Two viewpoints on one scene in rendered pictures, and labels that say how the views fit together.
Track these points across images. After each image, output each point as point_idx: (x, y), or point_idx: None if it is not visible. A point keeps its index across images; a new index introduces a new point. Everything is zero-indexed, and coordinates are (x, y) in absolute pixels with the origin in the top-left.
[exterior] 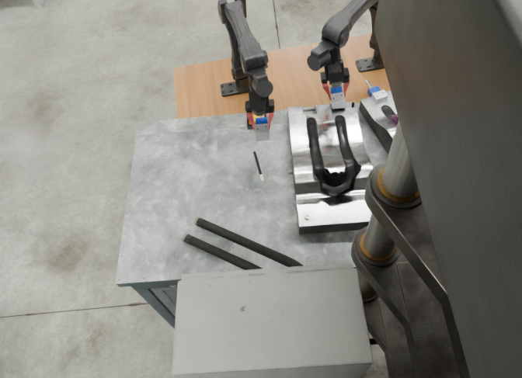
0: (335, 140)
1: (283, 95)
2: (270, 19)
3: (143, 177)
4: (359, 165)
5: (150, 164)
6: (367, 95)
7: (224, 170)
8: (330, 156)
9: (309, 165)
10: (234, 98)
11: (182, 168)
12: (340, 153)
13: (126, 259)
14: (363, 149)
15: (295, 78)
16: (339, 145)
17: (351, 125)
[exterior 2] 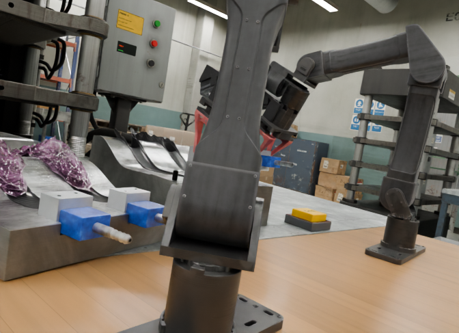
0: (168, 171)
1: (325, 248)
2: None
3: (327, 202)
4: (118, 132)
5: (338, 206)
6: (163, 260)
7: (272, 202)
8: (160, 155)
9: (177, 147)
10: (377, 241)
11: (308, 204)
12: (150, 158)
13: (264, 183)
14: (119, 159)
15: (352, 270)
16: (158, 169)
17: (157, 173)
